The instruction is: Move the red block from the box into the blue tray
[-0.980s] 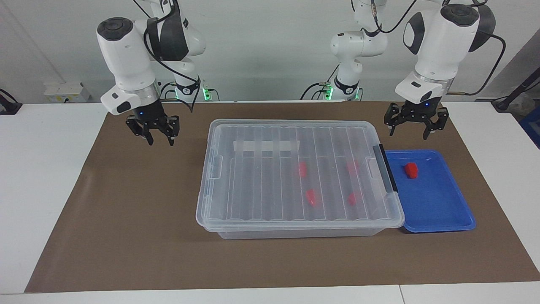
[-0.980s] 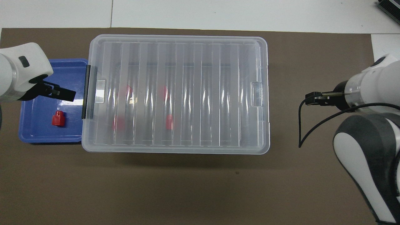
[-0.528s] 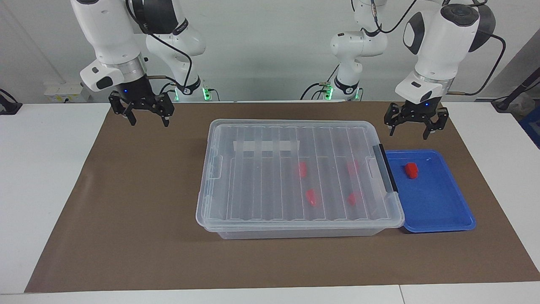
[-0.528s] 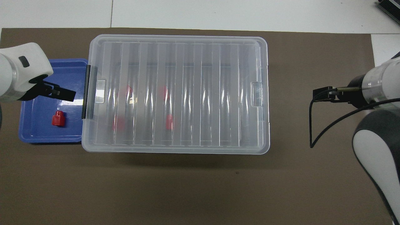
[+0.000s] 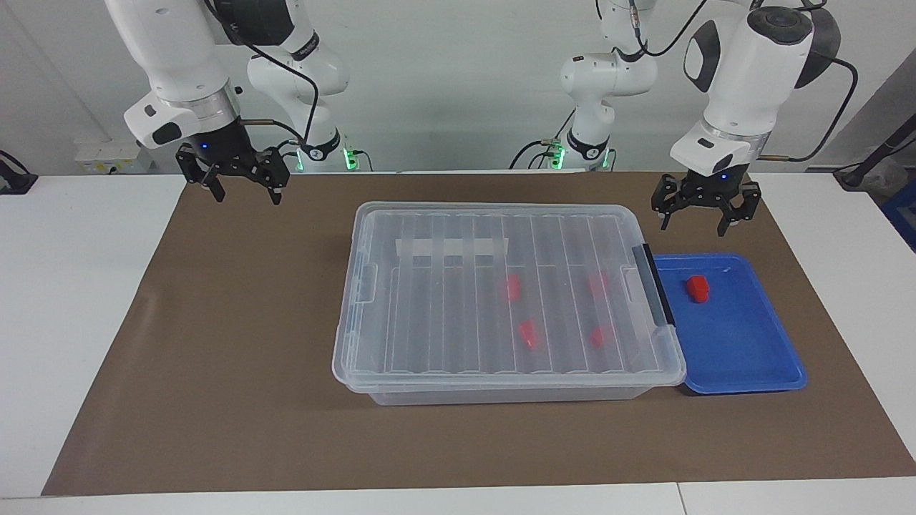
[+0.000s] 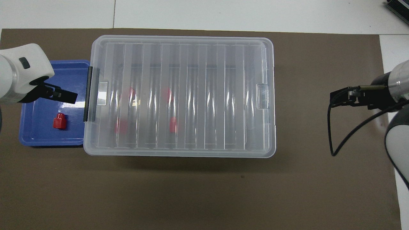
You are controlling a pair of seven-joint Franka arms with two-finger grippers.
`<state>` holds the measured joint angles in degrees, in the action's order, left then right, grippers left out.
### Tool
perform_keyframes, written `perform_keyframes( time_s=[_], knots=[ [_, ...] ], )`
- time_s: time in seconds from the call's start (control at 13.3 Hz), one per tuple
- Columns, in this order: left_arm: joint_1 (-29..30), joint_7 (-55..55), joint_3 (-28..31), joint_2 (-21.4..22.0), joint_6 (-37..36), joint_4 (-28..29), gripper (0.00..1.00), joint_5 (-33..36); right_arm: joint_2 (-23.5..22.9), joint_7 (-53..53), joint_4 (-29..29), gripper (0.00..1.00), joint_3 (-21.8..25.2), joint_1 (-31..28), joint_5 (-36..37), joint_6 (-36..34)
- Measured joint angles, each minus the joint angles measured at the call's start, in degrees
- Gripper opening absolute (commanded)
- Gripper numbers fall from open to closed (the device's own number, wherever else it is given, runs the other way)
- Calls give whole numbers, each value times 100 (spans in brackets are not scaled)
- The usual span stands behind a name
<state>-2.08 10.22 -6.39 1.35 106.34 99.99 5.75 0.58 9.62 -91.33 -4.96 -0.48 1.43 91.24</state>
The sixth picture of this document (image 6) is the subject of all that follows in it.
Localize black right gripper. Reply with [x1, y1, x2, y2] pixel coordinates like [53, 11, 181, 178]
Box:
[330, 73, 395, 111]

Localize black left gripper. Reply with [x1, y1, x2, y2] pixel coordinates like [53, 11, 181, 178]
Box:
[18, 77, 78, 104]

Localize clear ribbed plastic lid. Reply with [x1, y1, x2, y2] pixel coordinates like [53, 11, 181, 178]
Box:
[91, 35, 276, 157]

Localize blue plastic tray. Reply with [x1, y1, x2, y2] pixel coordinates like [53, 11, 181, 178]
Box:
[19, 60, 91, 147]

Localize clear plastic storage box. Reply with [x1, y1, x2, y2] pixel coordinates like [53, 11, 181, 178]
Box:
[84, 37, 276, 157]

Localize dark grey finned device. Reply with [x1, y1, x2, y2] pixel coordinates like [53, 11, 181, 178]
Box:
[385, 0, 409, 20]

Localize brown table mat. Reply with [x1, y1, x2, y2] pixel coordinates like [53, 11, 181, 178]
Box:
[0, 28, 402, 230]

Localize black box latch handle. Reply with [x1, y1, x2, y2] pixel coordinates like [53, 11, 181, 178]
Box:
[83, 66, 94, 122]

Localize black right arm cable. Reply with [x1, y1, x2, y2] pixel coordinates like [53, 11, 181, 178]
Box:
[328, 85, 409, 157]

